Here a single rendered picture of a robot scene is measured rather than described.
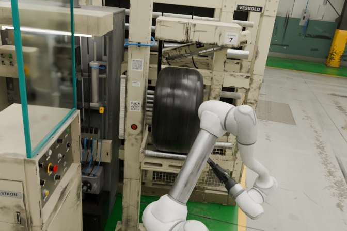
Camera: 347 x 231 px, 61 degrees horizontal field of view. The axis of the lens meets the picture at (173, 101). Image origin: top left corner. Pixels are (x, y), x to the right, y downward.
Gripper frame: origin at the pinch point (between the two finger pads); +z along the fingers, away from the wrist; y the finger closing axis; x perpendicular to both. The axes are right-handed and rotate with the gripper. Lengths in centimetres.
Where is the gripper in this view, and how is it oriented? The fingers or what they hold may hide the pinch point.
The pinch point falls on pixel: (210, 162)
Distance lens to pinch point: 190.6
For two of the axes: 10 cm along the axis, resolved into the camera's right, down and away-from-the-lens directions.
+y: -0.6, 6.2, 7.8
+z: -6.1, -6.4, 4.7
